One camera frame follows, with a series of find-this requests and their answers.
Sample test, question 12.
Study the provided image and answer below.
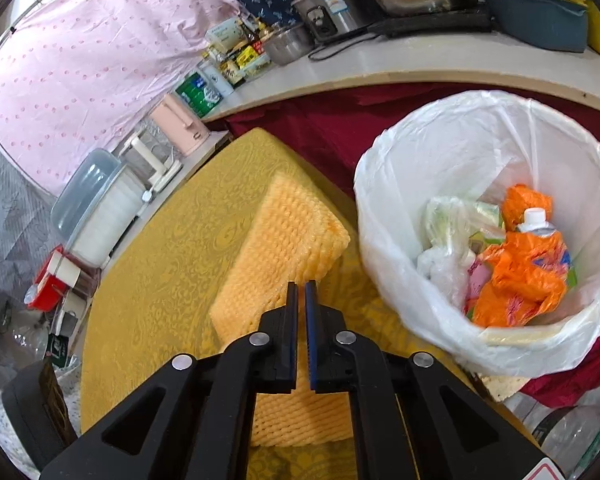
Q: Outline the clear plastic bottle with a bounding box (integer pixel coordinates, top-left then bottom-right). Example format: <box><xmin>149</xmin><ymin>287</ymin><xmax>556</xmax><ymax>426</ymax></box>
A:
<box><xmin>530</xmin><ymin>405</ymin><xmax>600</xmax><ymax>478</ymax></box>

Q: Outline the pink electric kettle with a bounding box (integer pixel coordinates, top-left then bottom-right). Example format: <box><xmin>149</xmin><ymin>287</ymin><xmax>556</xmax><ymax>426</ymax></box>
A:
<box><xmin>149</xmin><ymin>92</ymin><xmax>212</xmax><ymax>157</ymax></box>

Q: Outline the waste bin with white liner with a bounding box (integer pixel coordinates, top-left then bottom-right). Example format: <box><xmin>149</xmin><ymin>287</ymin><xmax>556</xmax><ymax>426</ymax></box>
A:
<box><xmin>352</xmin><ymin>89</ymin><xmax>600</xmax><ymax>378</ymax></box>

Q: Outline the pink dotted curtain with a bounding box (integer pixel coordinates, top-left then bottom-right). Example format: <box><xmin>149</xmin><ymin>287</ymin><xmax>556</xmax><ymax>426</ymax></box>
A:
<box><xmin>0</xmin><ymin>0</ymin><xmax>246</xmax><ymax>198</ymax></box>

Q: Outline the white carton box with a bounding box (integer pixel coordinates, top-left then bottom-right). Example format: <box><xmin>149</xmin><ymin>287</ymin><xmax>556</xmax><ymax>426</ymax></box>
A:
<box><xmin>205</xmin><ymin>17</ymin><xmax>246</xmax><ymax>53</ymax></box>

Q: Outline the white container with grey lid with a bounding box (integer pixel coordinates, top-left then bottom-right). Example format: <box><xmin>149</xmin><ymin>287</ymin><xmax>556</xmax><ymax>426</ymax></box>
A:
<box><xmin>50</xmin><ymin>148</ymin><xmax>141</xmax><ymax>268</ymax></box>

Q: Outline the plain orange plastic bag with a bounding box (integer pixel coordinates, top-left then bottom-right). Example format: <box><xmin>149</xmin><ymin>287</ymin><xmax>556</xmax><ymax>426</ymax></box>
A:
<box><xmin>501</xmin><ymin>184</ymin><xmax>553</xmax><ymax>233</ymax></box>

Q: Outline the blue plastic basin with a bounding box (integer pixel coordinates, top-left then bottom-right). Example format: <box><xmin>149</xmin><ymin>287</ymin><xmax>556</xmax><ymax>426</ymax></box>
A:
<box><xmin>482</xmin><ymin>0</ymin><xmax>590</xmax><ymax>53</ymax></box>

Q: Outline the small steel pot with lid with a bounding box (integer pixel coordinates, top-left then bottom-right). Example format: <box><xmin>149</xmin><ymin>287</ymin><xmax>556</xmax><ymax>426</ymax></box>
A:
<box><xmin>262</xmin><ymin>25</ymin><xmax>315</xmax><ymax>66</ymax></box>

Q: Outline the steel rice cooker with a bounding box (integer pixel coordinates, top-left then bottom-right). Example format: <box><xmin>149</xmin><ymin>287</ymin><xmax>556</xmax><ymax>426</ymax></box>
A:
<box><xmin>286</xmin><ymin>0</ymin><xmax>376</xmax><ymax>43</ymax></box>

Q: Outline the green white paper box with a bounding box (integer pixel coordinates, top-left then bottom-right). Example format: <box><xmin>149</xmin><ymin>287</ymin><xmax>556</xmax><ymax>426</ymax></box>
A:
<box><xmin>175</xmin><ymin>71</ymin><xmax>223</xmax><ymax>118</ymax></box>

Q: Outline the black induction cooker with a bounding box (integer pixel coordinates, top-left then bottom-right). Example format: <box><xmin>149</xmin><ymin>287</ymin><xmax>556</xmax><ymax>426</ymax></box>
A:
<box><xmin>367</xmin><ymin>7</ymin><xmax>493</xmax><ymax>38</ymax></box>

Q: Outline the white bottle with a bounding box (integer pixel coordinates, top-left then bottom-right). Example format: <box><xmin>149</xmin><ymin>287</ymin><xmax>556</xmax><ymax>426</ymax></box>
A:
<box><xmin>198</xmin><ymin>57</ymin><xmax>236</xmax><ymax>97</ymax></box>

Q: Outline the yellow green snack wrapper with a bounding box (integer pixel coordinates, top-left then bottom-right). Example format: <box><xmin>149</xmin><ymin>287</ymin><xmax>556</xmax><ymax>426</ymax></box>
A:
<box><xmin>425</xmin><ymin>196</ymin><xmax>506</xmax><ymax>251</ymax></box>

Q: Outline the black power cord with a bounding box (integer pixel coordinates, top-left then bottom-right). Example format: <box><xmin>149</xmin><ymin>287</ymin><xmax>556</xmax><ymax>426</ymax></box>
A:
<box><xmin>307</xmin><ymin>30</ymin><xmax>381</xmax><ymax>61</ymax></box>

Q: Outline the grey quilted cloth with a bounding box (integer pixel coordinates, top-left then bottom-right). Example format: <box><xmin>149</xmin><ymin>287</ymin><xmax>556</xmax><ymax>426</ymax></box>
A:
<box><xmin>0</xmin><ymin>125</ymin><xmax>61</xmax><ymax>361</ymax></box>

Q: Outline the clear food container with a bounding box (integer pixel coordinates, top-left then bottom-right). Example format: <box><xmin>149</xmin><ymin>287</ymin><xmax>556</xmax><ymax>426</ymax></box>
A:
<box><xmin>242</xmin><ymin>55</ymin><xmax>272</xmax><ymax>81</ymax></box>

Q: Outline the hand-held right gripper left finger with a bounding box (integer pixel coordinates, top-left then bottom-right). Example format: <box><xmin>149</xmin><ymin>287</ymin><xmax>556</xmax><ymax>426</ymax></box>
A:
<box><xmin>39</xmin><ymin>281</ymin><xmax>301</xmax><ymax>480</ymax></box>

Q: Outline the white tissue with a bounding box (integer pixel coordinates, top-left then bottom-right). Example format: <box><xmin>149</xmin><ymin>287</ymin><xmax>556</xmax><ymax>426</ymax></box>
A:
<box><xmin>416</xmin><ymin>245</ymin><xmax>473</xmax><ymax>306</ymax></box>

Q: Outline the yellow knitted cloth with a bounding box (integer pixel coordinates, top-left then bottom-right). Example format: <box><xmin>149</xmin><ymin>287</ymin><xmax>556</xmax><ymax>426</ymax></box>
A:
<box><xmin>209</xmin><ymin>170</ymin><xmax>353</xmax><ymax>448</ymax></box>

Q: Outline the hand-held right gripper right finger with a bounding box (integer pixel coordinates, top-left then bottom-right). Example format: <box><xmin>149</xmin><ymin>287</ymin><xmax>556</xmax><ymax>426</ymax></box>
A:
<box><xmin>304</xmin><ymin>280</ymin><xmax>566</xmax><ymax>480</ymax></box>

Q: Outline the white glass kettle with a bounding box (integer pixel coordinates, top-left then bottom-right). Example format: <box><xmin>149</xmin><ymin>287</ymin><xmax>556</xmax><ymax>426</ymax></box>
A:
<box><xmin>112</xmin><ymin>127</ymin><xmax>183</xmax><ymax>193</ymax></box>

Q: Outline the printed orange plastic bag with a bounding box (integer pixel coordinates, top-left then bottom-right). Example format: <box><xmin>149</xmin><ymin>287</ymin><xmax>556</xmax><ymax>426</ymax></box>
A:
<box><xmin>472</xmin><ymin>230</ymin><xmax>571</xmax><ymax>328</ymax></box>

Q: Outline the yellow patterned tablecloth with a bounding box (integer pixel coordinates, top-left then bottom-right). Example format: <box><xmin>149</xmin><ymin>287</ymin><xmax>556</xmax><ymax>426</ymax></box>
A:
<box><xmin>80</xmin><ymin>127</ymin><xmax>541</xmax><ymax>480</ymax></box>

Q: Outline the red white container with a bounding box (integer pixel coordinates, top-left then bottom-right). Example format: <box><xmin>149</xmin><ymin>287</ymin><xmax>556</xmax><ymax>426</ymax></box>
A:
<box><xmin>26</xmin><ymin>245</ymin><xmax>81</xmax><ymax>311</ymax></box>

